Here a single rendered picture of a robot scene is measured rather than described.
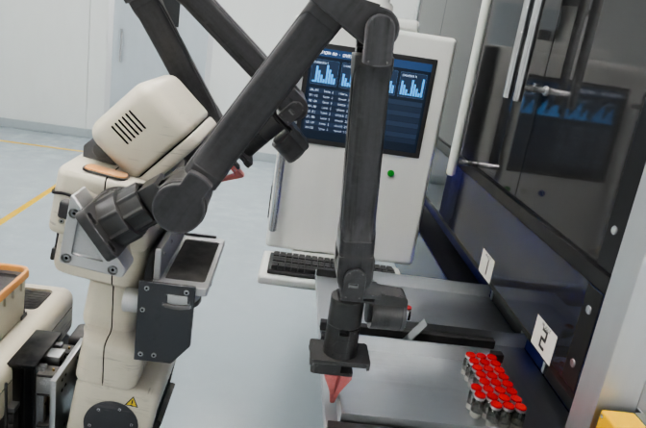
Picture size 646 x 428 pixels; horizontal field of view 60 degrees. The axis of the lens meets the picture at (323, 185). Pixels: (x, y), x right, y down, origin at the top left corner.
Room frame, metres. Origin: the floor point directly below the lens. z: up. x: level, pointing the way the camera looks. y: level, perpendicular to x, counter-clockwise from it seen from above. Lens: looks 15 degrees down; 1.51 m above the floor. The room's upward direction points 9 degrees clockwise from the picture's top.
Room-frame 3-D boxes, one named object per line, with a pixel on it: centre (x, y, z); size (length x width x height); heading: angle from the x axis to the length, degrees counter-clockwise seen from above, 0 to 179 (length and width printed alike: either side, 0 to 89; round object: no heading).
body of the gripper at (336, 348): (0.86, -0.07, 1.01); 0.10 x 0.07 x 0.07; 94
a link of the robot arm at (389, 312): (0.87, -0.11, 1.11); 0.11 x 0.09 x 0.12; 96
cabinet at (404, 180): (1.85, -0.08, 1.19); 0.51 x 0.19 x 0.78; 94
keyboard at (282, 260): (1.61, -0.07, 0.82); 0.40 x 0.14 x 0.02; 93
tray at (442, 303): (1.30, -0.34, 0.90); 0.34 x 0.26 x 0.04; 94
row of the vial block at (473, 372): (0.95, -0.36, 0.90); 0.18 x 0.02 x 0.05; 4
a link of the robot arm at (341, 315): (0.86, -0.08, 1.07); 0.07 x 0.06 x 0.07; 96
